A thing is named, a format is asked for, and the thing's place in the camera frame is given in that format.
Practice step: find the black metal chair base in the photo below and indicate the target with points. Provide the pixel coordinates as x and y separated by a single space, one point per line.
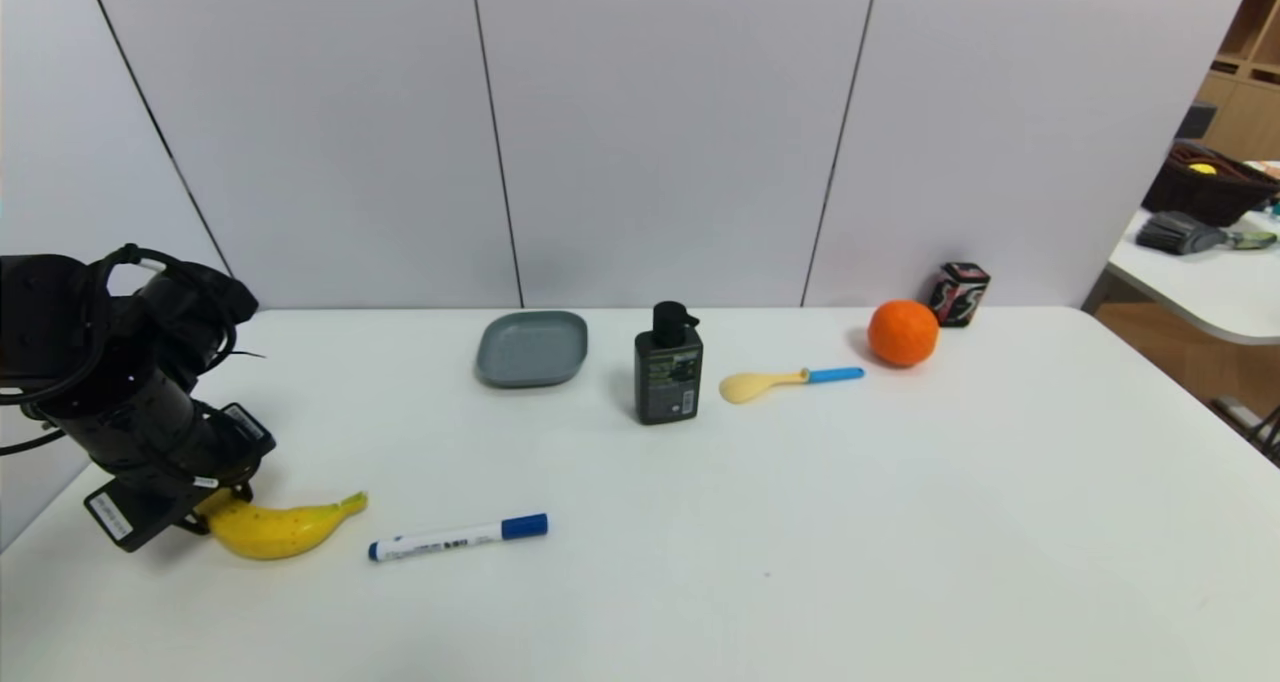
1255 424

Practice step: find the small black patterned box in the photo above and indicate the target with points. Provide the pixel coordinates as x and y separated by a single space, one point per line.
958 294

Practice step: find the wooden shelf unit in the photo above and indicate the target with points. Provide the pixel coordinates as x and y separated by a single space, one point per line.
1245 92

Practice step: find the white side table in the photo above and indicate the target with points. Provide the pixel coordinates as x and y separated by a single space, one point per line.
1210 287

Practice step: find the orange fruit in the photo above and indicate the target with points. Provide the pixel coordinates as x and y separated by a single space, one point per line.
903 333

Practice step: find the black woven basket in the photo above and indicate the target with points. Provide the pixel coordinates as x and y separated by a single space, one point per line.
1205 194

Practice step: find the gray rounded square dish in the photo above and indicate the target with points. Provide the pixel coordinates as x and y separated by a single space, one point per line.
532 350

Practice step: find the gray brush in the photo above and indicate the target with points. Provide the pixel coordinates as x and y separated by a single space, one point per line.
1180 233

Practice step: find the dark chair back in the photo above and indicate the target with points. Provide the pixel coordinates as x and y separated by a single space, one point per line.
1195 123

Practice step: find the black pump dispenser bottle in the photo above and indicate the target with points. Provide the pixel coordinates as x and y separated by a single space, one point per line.
667 382

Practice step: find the yellow banana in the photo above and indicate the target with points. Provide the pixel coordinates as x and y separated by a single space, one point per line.
275 527

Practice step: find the white marker with blue cap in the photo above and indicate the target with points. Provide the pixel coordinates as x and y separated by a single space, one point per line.
450 537

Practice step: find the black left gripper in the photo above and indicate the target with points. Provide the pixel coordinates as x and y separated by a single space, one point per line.
203 474

